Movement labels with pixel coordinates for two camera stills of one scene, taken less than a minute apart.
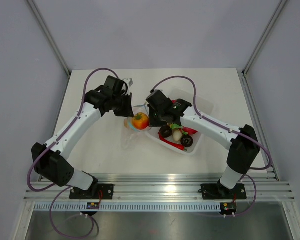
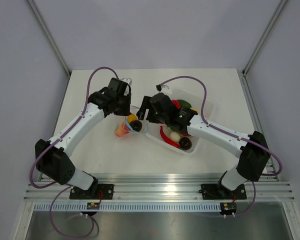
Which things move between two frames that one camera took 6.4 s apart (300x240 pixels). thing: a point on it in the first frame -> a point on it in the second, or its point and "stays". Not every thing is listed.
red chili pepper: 178,146 -> 166,139
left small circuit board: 93,205 stays
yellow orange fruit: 126,123 -> 131,117
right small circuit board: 227,208 stays
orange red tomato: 140,120 -> 122,129
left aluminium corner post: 49,37 stays
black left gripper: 128,111 stays
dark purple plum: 165,131 -> 136,125
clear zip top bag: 132,137 -> 131,124
